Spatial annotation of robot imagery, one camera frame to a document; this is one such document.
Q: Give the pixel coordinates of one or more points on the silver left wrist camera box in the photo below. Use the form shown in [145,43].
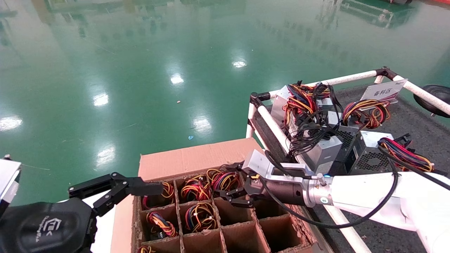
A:
[7,179]

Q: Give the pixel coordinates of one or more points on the cardboard grid divider insert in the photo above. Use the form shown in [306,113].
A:
[232,214]

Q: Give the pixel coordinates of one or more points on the white pipe rail frame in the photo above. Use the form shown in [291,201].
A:
[277,128]

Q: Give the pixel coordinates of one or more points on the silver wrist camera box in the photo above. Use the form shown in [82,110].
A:
[7,179]
[260,163]

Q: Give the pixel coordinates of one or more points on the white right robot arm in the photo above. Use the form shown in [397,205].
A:
[386,196]

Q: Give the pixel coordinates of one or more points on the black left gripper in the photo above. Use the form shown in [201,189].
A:
[45,228]

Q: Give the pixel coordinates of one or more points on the black pipe joint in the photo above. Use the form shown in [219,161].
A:
[386,73]
[256,98]

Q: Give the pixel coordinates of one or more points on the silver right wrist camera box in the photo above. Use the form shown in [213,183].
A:
[260,163]

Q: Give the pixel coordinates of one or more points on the black round wheel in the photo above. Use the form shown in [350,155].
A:
[434,98]

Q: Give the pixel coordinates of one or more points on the white label sign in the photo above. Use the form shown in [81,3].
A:
[383,92]

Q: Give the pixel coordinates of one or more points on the brown cardboard box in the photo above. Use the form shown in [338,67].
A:
[197,158]

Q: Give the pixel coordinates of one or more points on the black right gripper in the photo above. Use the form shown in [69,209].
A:
[284,193]

